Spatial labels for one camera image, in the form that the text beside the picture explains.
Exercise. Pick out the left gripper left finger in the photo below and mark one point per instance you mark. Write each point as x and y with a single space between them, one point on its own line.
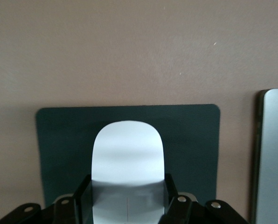
64 210

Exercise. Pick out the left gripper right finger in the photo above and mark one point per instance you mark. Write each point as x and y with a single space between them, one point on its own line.
183 210

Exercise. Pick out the white computer mouse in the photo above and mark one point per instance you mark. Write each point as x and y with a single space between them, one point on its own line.
127 149

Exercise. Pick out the black mouse pad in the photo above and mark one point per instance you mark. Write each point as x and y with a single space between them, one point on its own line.
59 140

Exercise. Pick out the silver closed laptop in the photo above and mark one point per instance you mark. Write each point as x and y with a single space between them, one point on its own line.
276 151

